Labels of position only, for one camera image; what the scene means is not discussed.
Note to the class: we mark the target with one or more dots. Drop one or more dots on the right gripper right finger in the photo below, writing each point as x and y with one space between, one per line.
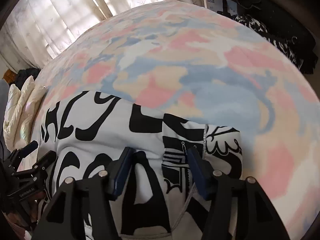
202 173

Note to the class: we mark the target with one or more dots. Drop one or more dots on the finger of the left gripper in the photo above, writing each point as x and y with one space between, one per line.
42 164
16 156

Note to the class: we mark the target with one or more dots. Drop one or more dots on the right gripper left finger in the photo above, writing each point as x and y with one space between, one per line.
118 172

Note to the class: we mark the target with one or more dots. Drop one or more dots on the black white graffiti jacket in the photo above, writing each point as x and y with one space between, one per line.
90 130

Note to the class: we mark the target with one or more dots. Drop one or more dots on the cream puffer jacket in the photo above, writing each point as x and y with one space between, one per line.
21 109

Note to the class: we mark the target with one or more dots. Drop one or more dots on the orange wooden headboard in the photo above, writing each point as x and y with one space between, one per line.
9 76

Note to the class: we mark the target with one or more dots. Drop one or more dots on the black garment near curtain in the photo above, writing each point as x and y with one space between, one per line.
24 74

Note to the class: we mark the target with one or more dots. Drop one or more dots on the pastel patterned bed blanket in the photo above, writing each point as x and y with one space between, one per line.
190 62

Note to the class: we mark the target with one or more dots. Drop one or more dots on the white floral curtain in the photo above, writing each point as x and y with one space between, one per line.
33 32

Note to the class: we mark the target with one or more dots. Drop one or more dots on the black white patterned cloth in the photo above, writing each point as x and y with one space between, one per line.
295 42

